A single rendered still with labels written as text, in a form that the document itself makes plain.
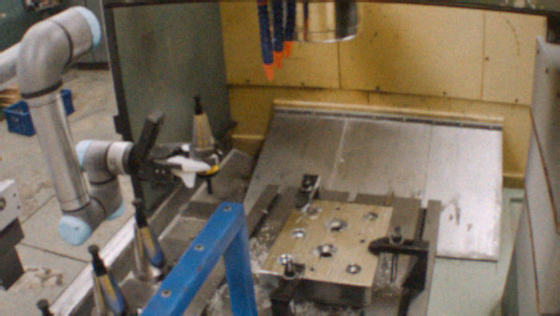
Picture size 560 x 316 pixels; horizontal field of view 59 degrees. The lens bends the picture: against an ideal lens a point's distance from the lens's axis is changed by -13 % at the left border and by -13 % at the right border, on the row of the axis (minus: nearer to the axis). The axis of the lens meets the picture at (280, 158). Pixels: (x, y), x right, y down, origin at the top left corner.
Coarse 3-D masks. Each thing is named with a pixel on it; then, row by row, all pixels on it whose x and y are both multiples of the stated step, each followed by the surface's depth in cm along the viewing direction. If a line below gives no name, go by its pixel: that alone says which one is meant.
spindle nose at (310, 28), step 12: (300, 12) 86; (312, 12) 86; (324, 12) 85; (336, 12) 86; (348, 12) 87; (360, 12) 90; (300, 24) 87; (312, 24) 86; (324, 24) 86; (336, 24) 87; (348, 24) 88; (360, 24) 91; (300, 36) 88; (312, 36) 88; (324, 36) 87; (336, 36) 88; (348, 36) 89
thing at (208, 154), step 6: (192, 144) 113; (216, 144) 113; (192, 150) 111; (198, 150) 110; (204, 150) 110; (210, 150) 111; (216, 150) 114; (192, 156) 112; (198, 156) 111; (204, 156) 111; (210, 156) 112
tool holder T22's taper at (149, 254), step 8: (136, 232) 72; (144, 232) 72; (152, 232) 73; (136, 240) 73; (144, 240) 72; (152, 240) 73; (136, 248) 73; (144, 248) 73; (152, 248) 73; (160, 248) 75; (136, 256) 74; (144, 256) 73; (152, 256) 73; (160, 256) 74; (144, 264) 73; (152, 264) 74; (160, 264) 74
